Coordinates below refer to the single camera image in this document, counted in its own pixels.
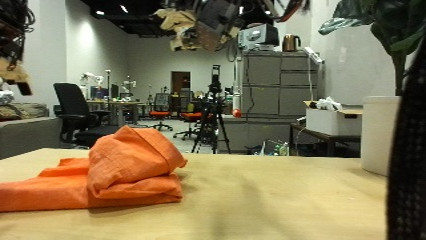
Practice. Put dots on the orange button shirt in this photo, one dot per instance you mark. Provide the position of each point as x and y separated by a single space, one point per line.
128 160

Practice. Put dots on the grey box device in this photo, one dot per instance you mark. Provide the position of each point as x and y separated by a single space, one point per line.
259 36

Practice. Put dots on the round ceiling light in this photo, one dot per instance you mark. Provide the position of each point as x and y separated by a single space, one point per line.
266 12
100 12

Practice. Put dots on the silvery crumpled bag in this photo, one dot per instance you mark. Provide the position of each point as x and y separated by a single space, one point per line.
5 98

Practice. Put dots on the copper kettle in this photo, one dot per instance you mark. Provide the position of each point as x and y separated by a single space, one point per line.
290 43

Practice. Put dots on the brown door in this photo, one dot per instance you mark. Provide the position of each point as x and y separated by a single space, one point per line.
178 81

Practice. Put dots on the small white background robot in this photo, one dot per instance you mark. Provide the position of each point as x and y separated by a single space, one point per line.
86 76

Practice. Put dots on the strip ceiling light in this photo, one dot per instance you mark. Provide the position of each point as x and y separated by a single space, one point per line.
122 8

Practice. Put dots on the brown cushion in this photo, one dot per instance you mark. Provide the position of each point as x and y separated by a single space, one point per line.
21 111

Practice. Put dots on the grey metal cabinet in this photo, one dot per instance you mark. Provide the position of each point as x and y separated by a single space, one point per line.
266 83

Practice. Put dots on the black office chair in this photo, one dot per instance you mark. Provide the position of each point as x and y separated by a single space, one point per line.
70 103

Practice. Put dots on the white power strip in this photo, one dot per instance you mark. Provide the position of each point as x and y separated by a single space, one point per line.
313 54

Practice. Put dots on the red ball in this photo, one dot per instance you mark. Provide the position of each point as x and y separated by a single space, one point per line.
235 113

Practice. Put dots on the grey sofa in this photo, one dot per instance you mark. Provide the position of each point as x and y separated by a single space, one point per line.
26 136

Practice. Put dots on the orange seat mesh office chair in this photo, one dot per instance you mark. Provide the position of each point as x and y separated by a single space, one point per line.
190 116
160 114

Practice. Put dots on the long office desk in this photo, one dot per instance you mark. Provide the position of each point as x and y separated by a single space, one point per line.
120 103

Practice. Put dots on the low grey counter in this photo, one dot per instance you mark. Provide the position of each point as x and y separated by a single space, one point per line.
253 133

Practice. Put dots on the white crumpled plastic bag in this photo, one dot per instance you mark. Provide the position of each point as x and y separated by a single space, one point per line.
327 104

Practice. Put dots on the green leafy plant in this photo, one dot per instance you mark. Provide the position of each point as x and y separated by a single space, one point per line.
390 20

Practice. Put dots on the white storage box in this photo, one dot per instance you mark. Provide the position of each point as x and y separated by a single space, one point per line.
327 123

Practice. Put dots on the green plastic bottle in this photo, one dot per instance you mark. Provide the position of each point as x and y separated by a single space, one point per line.
275 150
283 150

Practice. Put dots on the black side table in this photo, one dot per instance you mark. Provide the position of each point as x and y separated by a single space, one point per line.
327 137

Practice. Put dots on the white round plant pot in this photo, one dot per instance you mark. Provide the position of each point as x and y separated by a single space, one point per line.
377 133

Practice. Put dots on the black camera tripod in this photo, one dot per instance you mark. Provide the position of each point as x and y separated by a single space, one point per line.
214 90

